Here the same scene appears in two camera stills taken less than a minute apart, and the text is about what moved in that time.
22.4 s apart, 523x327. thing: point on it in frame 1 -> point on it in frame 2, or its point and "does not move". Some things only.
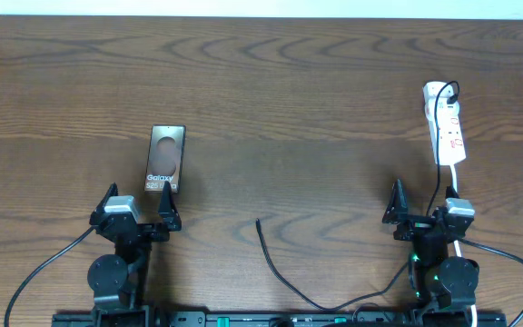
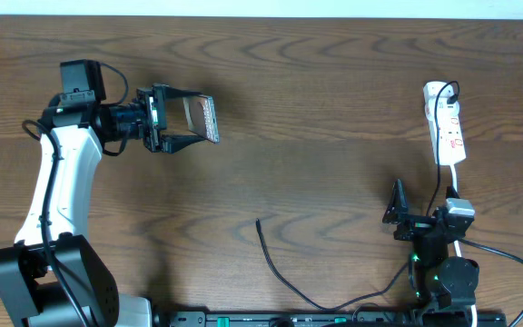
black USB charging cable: (456, 101) does not move
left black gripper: (169, 222) -> (155, 118)
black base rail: (262, 319) does not move
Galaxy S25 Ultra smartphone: (165, 156) -> (202, 117)
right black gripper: (397, 213) does not move
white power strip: (451, 143) does not move
